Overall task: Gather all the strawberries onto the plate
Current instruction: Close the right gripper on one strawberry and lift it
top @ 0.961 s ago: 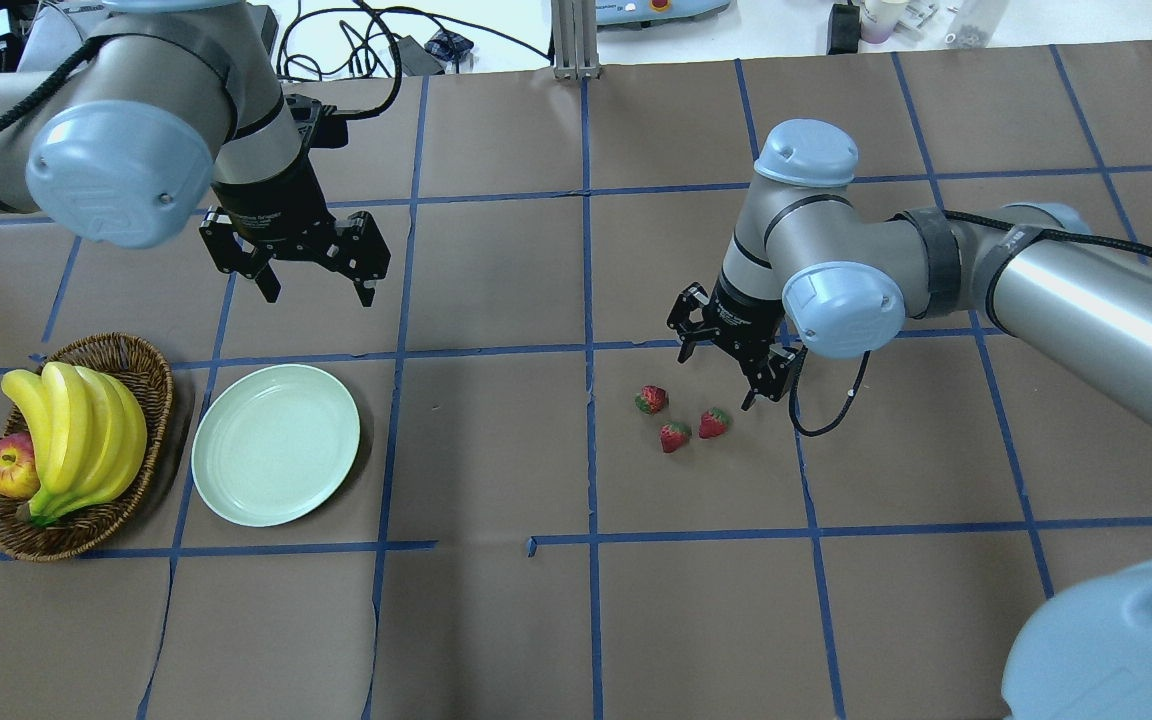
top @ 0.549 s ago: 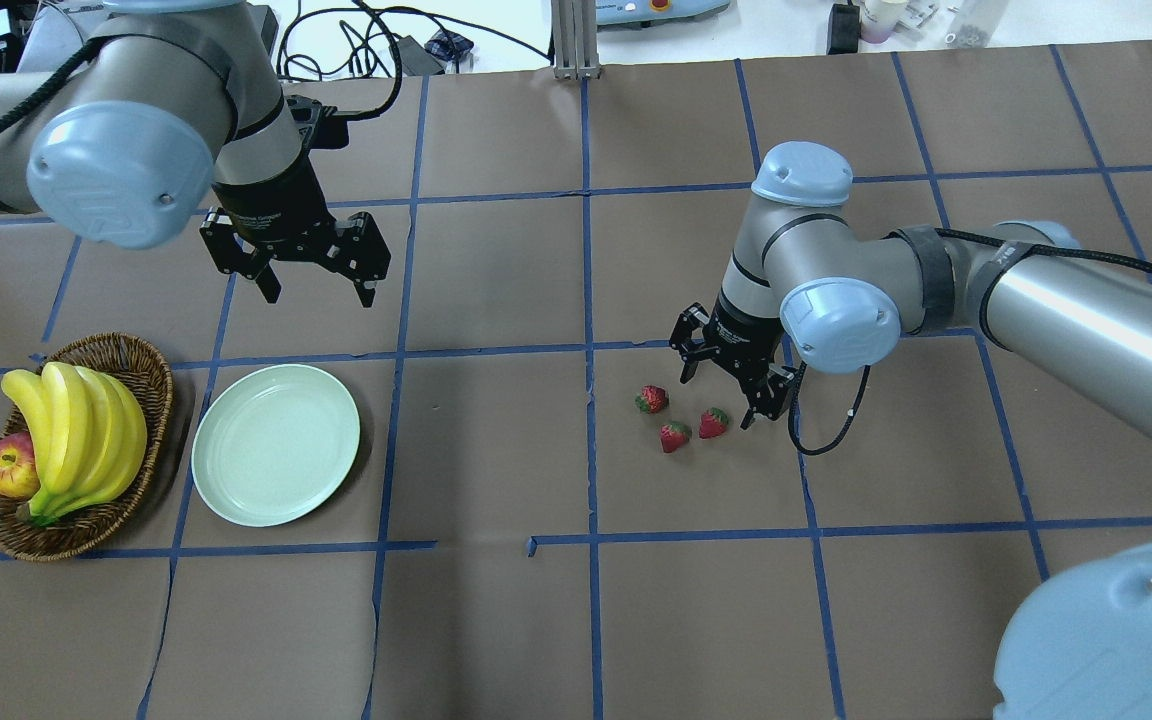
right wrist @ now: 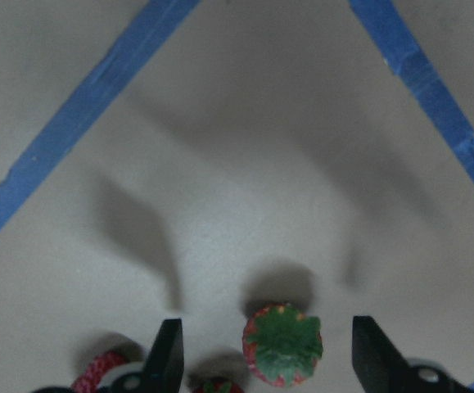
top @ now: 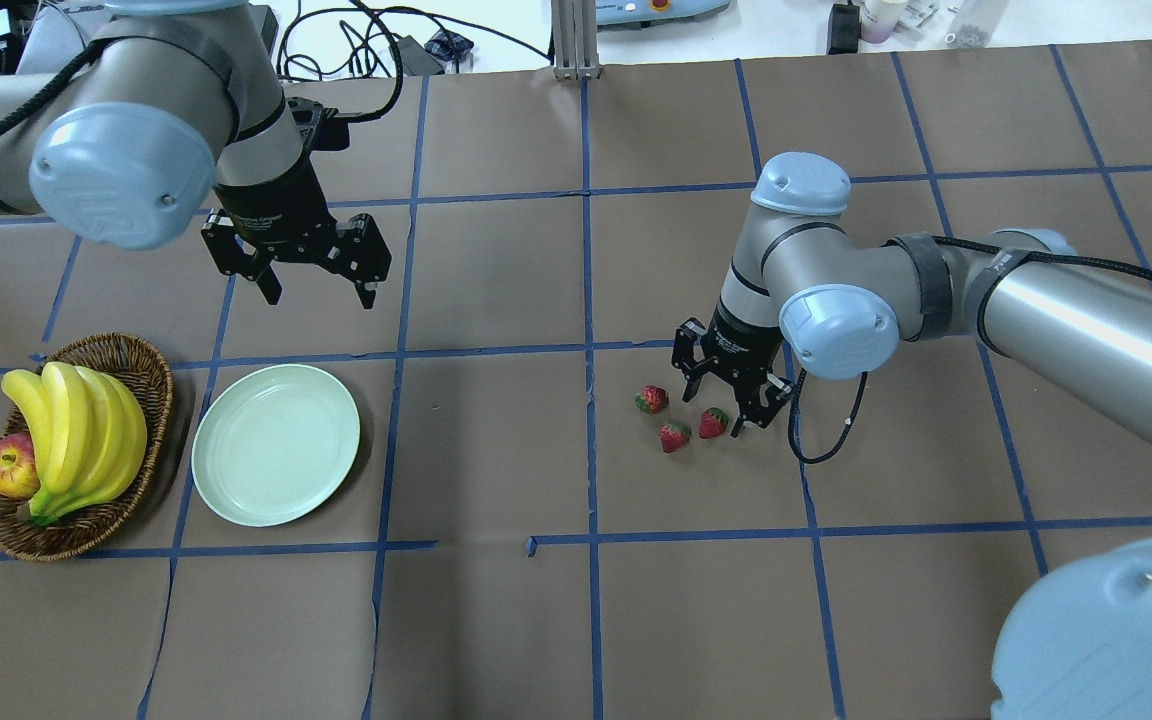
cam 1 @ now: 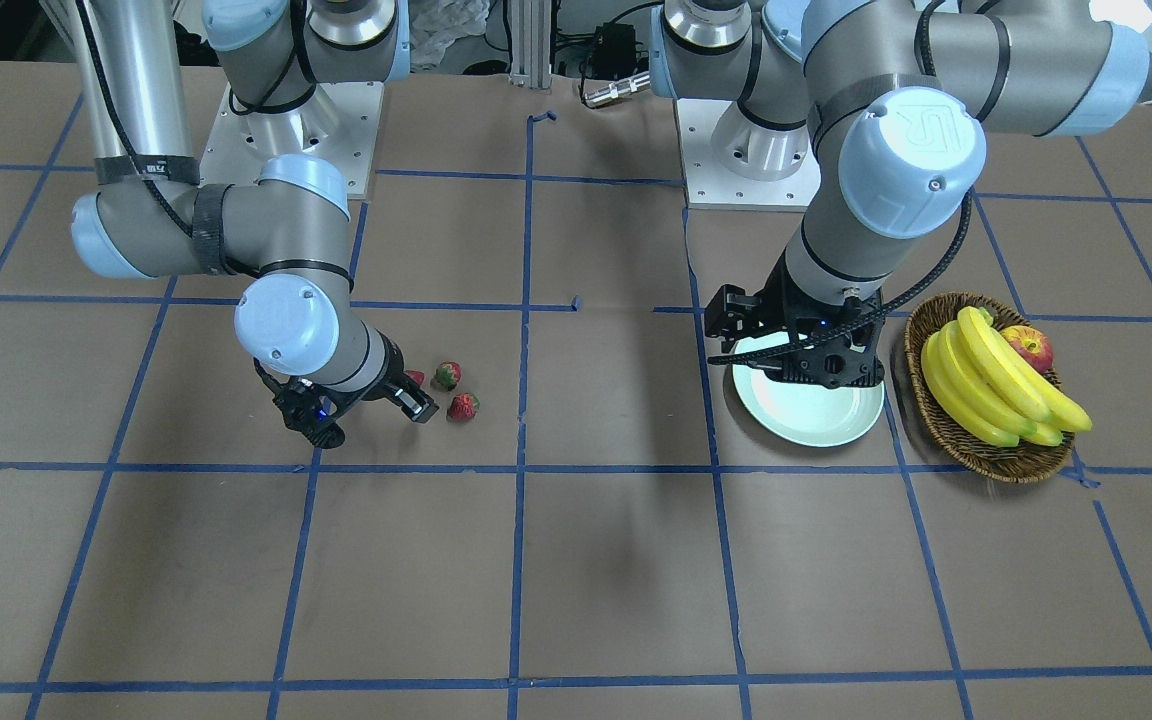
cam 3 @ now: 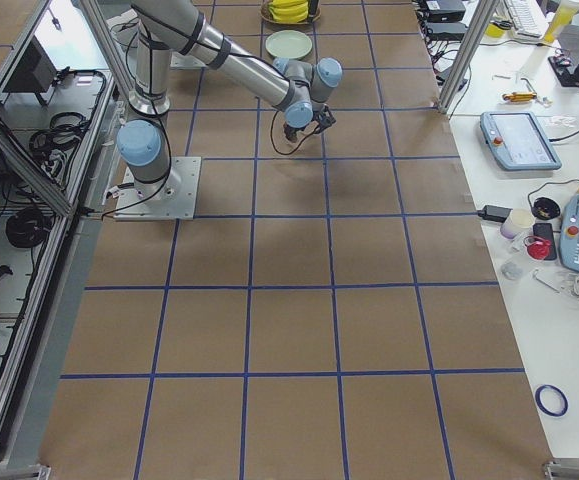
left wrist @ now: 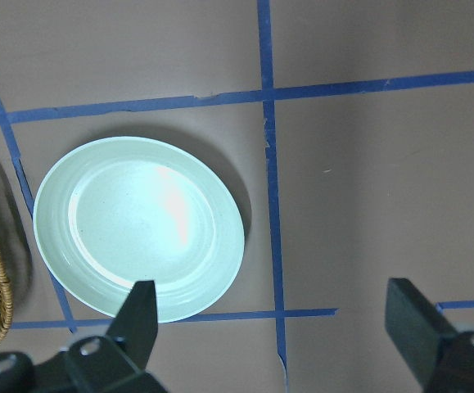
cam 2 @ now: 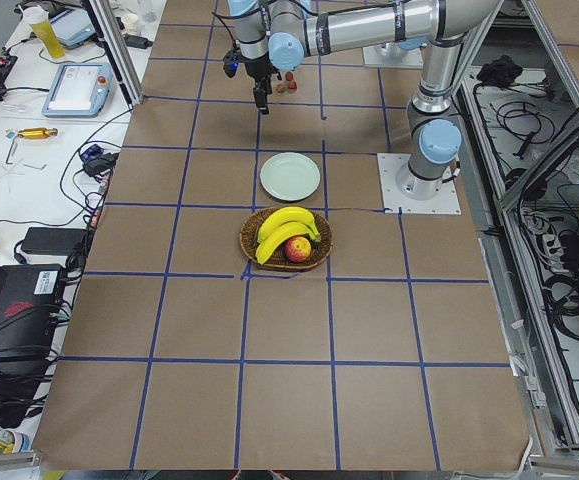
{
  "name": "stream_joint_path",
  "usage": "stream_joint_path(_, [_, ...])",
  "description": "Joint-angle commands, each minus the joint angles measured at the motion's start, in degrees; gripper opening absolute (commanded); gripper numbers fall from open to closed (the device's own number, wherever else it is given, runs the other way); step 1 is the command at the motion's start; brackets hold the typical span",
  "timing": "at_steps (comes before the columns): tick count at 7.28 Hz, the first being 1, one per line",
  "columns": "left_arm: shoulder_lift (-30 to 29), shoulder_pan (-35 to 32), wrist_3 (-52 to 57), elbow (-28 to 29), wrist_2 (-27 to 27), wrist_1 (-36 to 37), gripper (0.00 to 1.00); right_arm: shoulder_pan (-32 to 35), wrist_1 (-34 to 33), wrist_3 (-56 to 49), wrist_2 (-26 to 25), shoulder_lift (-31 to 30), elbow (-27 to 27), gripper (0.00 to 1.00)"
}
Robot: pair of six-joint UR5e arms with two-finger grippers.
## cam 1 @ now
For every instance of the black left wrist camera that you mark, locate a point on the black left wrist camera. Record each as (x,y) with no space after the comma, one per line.
(733,315)

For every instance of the aluminium frame post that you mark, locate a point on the aluminium frame post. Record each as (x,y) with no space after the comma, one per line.
(530,41)

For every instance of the light green plate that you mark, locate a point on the light green plate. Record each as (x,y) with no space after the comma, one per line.
(812,416)

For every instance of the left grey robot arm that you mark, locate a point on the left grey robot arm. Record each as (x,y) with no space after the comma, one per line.
(895,103)

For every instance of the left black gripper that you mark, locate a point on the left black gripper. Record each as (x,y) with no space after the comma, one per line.
(772,304)

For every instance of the red yellow apple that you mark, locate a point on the red yellow apple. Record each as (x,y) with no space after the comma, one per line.
(1031,345)

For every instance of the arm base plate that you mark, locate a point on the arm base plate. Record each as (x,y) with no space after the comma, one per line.
(731,163)
(339,124)

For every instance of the woven wicker basket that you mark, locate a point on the woven wicker basket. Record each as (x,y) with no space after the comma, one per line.
(1026,463)

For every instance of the black power adapter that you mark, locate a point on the black power adapter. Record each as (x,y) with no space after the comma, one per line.
(614,52)

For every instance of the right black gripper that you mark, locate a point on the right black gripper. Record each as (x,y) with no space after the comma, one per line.
(387,373)

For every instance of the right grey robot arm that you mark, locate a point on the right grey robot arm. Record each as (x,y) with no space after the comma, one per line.
(288,230)

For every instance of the yellow banana bunch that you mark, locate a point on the yellow banana bunch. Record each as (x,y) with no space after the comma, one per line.
(990,391)

